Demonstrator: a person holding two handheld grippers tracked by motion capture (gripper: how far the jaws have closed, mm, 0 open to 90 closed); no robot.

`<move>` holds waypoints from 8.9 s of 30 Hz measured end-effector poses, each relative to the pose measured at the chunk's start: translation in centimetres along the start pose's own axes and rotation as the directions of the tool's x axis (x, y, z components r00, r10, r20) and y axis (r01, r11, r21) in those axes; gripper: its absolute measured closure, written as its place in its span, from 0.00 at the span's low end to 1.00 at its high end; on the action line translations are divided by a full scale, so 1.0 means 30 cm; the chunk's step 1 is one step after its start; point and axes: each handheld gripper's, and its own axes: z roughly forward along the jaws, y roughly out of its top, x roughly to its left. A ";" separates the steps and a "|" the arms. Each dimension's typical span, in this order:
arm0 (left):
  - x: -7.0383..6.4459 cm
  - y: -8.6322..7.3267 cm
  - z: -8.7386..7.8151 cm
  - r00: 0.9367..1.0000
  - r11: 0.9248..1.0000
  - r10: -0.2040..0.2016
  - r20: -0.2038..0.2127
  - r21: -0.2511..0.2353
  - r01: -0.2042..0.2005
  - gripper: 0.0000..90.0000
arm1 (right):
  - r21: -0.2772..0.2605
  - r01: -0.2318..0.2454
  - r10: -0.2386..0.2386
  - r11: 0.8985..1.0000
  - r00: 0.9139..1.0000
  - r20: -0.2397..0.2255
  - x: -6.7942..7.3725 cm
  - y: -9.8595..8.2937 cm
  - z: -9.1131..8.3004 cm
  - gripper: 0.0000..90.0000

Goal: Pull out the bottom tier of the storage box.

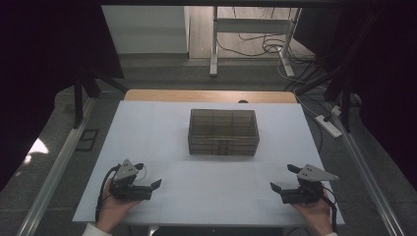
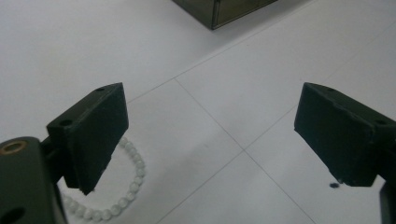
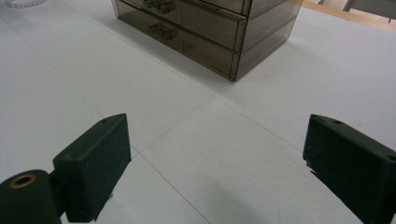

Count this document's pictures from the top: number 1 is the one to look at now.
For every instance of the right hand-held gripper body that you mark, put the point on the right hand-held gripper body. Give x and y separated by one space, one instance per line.
305 193

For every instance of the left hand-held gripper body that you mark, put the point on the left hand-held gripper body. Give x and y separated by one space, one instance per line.
126 183

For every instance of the smoky transparent drawer cabinet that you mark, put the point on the smoky transparent drawer cabinet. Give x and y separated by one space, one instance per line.
223 126

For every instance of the person's right hand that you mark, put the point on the person's right hand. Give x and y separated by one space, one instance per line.
316 214

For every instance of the person's left hand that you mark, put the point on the person's left hand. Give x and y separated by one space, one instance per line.
113 209

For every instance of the white power strip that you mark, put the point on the white power strip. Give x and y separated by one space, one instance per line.
327 126

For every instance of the dark floor socket cover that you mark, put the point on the dark floor socket cover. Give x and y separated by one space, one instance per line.
88 140

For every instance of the white plug adapter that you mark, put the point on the white plug adapter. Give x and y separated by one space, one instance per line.
336 110

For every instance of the black metal stand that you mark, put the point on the black metal stand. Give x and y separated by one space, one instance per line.
78 98
345 105

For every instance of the wooden table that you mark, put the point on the wooden table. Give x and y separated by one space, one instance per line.
196 95

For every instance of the white cabinet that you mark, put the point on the white cabinet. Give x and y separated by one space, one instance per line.
147 29

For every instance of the black curtain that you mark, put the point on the black curtain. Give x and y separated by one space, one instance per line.
39 65
387 65

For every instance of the aluminium rail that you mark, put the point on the aluminium rail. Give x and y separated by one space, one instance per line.
370 177
55 173

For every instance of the white desk frame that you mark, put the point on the white desk frame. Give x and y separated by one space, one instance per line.
249 25

